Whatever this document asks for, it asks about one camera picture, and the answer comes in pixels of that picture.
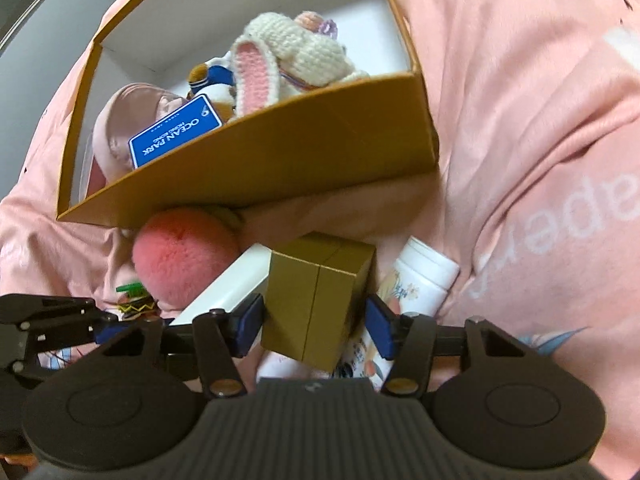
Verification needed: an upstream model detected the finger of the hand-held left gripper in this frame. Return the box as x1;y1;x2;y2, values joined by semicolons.
9;323;133;385
0;295;121;327

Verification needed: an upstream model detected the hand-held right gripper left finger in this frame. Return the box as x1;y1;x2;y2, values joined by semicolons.
94;292;265;401

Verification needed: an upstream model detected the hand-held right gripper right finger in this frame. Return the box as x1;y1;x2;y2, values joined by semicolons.
364;294;546;397

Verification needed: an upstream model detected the small gold box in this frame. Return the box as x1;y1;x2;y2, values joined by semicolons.
260;231;377;373

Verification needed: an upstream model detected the white plastic bottle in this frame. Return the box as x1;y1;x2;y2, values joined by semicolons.
337;236;461;393

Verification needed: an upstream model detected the pink fluffy ball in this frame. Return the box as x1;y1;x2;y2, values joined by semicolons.
131;207;246;311

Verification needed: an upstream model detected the orange cardboard box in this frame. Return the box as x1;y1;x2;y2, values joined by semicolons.
56;0;441;231

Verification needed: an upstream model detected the pink cap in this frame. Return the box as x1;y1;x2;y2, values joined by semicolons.
87;82;186;186

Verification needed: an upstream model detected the blue card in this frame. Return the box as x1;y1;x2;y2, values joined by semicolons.
128;93;224;170

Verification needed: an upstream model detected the sailor plush dog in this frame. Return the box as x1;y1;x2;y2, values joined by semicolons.
186;57;238;123

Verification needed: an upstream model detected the cream crochet bunny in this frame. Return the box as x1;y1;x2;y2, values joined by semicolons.
230;11;371;121

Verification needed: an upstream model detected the white flat box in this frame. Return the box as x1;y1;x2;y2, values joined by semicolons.
170;242;273;328

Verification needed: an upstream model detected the pink printed blanket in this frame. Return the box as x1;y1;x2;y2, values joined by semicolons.
0;0;640;480

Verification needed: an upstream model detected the burger keychain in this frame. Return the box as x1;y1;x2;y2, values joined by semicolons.
114;282;161;322

